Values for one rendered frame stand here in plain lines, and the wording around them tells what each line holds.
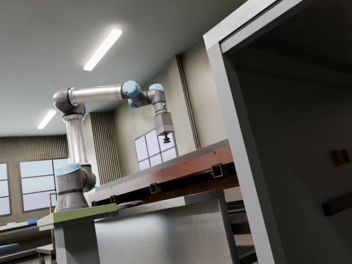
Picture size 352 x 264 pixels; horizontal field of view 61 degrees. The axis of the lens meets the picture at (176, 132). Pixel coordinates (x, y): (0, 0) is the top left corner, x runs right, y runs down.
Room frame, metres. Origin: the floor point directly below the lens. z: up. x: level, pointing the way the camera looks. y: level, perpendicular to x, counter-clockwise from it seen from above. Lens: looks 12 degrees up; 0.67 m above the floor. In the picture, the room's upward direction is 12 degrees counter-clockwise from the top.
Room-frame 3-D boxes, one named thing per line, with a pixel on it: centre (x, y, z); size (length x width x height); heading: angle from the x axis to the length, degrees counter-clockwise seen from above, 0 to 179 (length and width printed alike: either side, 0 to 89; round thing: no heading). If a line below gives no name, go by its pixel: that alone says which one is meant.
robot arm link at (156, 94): (1.53, 0.06, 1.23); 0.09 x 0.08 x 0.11; 84
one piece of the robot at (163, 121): (1.53, 0.04, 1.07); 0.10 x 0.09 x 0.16; 125
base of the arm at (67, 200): (1.42, 0.54, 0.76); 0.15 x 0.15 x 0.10
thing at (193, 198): (1.60, 0.37, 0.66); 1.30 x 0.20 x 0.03; 41
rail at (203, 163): (1.53, 0.15, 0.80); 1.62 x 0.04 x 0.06; 41
